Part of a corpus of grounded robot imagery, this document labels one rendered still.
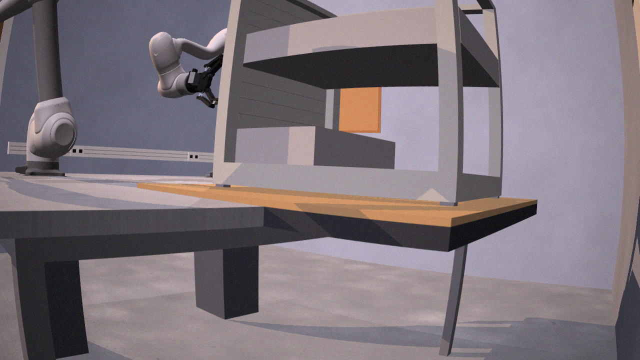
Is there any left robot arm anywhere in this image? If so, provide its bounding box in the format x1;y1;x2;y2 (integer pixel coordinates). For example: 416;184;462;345
149;28;227;98

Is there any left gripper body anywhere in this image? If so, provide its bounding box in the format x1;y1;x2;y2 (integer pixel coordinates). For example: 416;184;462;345
185;71;213;93

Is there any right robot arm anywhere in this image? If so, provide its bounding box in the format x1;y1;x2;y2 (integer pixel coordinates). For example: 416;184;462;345
0;0;78;177

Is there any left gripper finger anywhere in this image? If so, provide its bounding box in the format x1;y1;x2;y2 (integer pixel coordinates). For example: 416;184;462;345
196;82;219;109
201;54;224;80

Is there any grey metal rack frame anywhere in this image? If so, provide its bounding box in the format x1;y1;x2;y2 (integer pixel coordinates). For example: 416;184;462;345
212;0;503;207

